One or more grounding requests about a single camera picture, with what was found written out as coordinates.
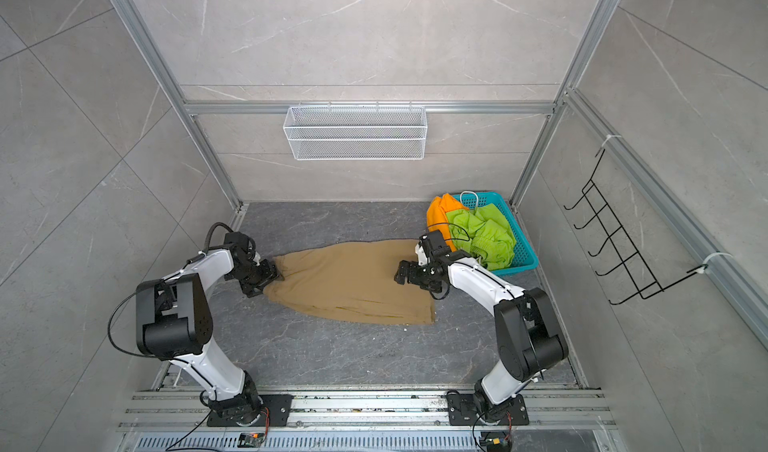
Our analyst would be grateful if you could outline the khaki tan shorts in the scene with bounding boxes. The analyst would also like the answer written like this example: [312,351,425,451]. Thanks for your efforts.
[265,239,435,325]

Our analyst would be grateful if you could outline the teal plastic basket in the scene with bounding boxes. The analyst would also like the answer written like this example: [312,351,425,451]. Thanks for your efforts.
[453,191,539,276]

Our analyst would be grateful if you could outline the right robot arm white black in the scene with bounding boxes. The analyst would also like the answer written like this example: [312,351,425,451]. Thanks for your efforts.
[394,252,569,423]

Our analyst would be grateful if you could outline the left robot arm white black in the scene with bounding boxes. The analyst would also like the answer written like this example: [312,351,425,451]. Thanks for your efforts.
[135,243,283,426]

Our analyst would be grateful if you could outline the orange shorts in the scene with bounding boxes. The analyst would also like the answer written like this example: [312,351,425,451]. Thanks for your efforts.
[426,194,467,252]

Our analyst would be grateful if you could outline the lime green shorts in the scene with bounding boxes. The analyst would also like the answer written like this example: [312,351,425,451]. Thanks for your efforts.
[446,204,517,271]

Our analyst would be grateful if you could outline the small green circuit board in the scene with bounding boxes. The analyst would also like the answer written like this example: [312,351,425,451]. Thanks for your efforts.
[237,432,267,448]

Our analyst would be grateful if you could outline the yellow black connector right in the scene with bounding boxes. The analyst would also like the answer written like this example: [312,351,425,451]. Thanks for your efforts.
[478,432,513,452]

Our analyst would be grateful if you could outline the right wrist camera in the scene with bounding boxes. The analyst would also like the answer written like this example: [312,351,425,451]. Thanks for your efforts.
[415,230,452,266]

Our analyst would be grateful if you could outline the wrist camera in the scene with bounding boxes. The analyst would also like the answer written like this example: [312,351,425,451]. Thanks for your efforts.
[223,232,256,261]
[415,230,452,266]

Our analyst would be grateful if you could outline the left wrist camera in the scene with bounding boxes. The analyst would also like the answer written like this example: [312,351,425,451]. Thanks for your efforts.
[223,232,256,261]

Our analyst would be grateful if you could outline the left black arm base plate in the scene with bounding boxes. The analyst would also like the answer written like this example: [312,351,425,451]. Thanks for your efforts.
[206,394,294,427]

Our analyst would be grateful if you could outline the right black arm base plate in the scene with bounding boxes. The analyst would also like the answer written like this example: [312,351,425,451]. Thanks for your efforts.
[445,390,530,427]

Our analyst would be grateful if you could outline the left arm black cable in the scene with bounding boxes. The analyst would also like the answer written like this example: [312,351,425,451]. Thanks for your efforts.
[106,289,151,358]

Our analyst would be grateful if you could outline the white wire mesh basket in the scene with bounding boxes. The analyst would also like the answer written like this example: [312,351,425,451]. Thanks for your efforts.
[283,104,428,161]

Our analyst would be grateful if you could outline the aluminium frame rail front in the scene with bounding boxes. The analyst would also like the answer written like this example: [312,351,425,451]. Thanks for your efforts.
[116,384,617,431]

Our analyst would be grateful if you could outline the black wire hook rack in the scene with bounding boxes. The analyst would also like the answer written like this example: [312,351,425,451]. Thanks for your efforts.
[562,148,709,307]

